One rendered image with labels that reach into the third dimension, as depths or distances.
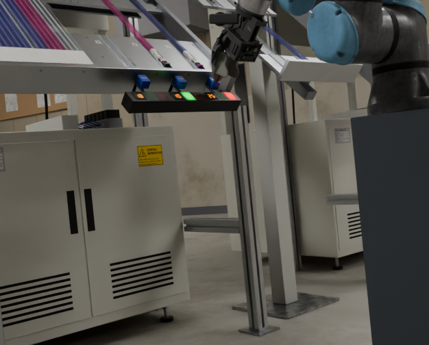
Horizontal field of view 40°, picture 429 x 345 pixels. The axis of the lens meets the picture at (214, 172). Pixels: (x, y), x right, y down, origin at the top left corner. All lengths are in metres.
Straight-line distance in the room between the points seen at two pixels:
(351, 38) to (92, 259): 0.96
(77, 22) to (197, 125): 3.82
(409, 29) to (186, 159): 4.81
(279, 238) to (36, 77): 0.96
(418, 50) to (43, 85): 0.79
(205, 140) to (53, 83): 4.52
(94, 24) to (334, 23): 1.20
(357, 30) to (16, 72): 0.69
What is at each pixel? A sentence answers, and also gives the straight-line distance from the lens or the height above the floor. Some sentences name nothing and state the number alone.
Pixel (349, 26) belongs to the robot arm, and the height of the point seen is 0.71.
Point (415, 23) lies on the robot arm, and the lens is 1.28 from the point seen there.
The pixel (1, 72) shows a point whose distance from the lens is 1.30.
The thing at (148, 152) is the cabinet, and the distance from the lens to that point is 1.81.
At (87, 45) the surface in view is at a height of 0.81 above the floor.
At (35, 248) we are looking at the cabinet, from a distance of 1.64.
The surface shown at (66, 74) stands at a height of 0.71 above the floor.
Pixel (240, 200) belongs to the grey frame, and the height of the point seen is 0.37.
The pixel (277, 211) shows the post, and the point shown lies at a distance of 1.91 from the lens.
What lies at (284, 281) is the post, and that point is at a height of 0.08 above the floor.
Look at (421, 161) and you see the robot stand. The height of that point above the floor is 0.45.
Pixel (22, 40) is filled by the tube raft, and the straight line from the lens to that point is 1.43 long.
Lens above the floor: 0.48
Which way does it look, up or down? 1 degrees down
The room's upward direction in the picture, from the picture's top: 6 degrees counter-clockwise
